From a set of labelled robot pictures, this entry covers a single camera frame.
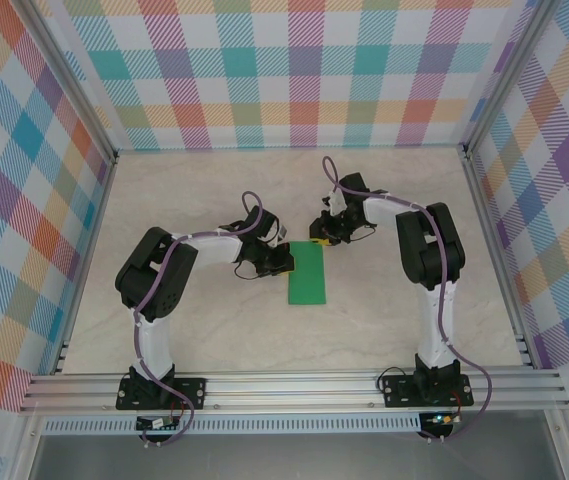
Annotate aluminium table side rail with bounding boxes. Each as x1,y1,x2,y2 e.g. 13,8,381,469
461,149,538,371
51,154,118,376

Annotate slotted grey cable duct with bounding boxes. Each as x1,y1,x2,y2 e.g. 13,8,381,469
42,417,423,436

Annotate aluminium frame post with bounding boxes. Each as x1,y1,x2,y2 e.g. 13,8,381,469
22,0,119,165
461,0,558,164

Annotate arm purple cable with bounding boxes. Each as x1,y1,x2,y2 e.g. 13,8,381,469
321,156,494,445
132,190,278,447

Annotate thin black base wire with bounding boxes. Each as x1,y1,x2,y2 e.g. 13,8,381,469
377,363,416,396

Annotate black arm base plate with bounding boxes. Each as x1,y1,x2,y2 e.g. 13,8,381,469
381,374,475,409
116,377,208,412

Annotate small black circuit board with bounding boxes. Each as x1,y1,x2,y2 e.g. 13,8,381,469
135,416,181,432

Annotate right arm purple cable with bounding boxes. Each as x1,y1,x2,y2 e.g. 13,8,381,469
321,156,494,445

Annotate long aluminium mounting rail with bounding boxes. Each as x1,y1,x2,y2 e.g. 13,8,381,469
17,368,569,415

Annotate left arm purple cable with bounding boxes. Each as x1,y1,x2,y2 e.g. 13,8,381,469
132,190,278,447

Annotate aluminium frame leg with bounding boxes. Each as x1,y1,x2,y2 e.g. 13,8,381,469
543,410,569,480
8,413,48,480

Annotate green paper sheet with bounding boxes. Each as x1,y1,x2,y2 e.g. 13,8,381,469
285,240,328,307

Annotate grey metal shelf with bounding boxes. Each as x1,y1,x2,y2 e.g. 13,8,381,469
28,433,565,480

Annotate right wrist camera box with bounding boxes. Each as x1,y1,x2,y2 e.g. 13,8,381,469
322,191,349,217

